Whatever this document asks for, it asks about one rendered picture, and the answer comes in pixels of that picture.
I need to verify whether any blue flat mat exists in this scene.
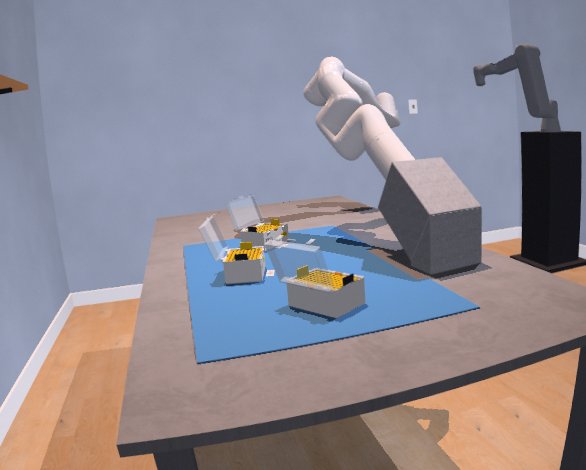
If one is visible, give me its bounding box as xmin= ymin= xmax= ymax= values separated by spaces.
xmin=183 ymin=226 xmax=480 ymax=364

